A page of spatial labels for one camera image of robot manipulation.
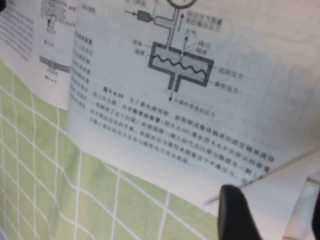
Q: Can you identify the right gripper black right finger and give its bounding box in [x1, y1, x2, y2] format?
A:
[311, 189, 320, 240]

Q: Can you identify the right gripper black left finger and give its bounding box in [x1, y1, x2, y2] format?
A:
[216, 184, 264, 240]

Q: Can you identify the white technical book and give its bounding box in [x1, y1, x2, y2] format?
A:
[0, 0, 320, 240]

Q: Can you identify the green white checked tablecloth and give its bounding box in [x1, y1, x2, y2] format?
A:
[0, 56, 222, 240]

